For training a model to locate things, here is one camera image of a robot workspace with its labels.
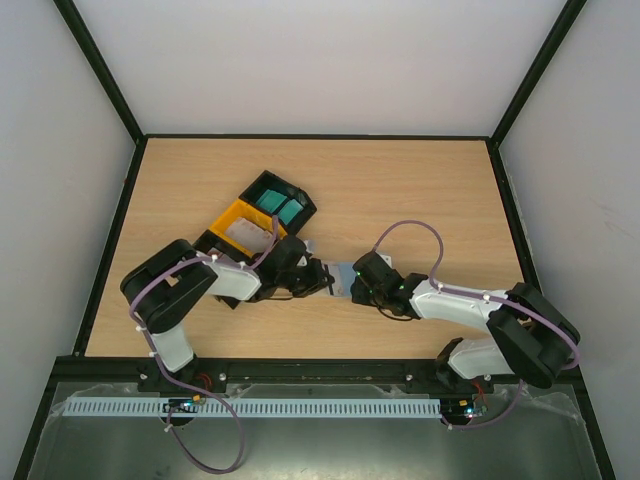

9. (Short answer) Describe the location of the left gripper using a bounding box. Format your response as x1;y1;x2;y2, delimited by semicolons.
278;258;335;298

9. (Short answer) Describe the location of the beige card holder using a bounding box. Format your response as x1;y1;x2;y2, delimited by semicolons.
323;262;356;298

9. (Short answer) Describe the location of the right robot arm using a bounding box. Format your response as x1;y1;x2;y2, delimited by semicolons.
351;251;580;392

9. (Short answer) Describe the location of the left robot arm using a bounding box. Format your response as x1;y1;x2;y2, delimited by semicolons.
120;235;335;374

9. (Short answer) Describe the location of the white card stack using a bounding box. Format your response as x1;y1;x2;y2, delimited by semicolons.
225;218;272;256

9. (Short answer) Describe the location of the teal card stack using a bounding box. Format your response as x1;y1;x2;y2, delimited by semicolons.
256;189;304;225

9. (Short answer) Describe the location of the yellow card bin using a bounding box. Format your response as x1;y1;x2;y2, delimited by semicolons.
209;199;275;257

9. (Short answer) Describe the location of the black bin with teal cards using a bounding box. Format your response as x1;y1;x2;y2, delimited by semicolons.
239;170;317;235

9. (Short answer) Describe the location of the black bin with red cards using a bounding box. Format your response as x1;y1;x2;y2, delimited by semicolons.
192;230;240;309

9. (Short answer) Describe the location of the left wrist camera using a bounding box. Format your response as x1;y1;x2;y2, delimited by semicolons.
297;239;315;267

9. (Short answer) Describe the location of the black aluminium frame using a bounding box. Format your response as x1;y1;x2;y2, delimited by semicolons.
12;0;619;480

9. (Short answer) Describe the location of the light blue slotted cable duct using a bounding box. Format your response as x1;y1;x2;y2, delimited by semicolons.
62;397;441;419

